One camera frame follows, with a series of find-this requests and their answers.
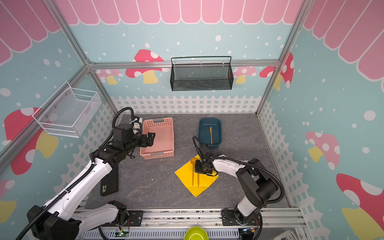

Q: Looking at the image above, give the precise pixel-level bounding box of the orange plastic spoon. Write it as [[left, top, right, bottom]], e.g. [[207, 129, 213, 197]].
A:
[[190, 158, 197, 187]]

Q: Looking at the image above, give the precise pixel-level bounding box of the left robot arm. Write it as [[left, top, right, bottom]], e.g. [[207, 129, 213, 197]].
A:
[[17, 107, 156, 240]]

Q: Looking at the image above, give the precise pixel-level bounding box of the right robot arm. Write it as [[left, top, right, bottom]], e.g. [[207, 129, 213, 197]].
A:
[[193, 136, 285, 226]]

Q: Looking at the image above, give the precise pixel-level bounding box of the pink plastic basket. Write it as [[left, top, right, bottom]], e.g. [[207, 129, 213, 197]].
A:
[[140, 118, 175, 160]]

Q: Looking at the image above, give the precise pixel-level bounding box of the teal plastic tub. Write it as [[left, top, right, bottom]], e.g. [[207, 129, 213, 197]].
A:
[[198, 118, 222, 149]]

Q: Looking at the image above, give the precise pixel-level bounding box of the black yellow tool case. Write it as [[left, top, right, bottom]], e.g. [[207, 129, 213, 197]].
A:
[[100, 167, 119, 197]]

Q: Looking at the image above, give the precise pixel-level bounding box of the green bowl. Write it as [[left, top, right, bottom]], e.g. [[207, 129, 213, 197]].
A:
[[184, 226, 209, 240]]

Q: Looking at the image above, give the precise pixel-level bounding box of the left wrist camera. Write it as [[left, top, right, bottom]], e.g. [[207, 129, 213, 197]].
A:
[[131, 117, 143, 131]]

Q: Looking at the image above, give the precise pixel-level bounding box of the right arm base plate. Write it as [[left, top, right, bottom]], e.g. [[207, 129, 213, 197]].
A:
[[221, 208, 262, 226]]

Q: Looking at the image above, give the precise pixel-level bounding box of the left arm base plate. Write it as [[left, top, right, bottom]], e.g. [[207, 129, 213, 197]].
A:
[[112, 210, 144, 227]]

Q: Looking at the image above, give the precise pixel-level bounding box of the white wire wall basket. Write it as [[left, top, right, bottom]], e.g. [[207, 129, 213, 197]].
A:
[[32, 82, 102, 138]]

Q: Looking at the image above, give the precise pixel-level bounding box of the black mesh wall basket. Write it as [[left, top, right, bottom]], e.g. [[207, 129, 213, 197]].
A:
[[170, 56, 234, 92]]

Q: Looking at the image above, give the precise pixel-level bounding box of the aluminium front rail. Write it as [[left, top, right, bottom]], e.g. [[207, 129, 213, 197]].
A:
[[74, 207, 307, 230]]

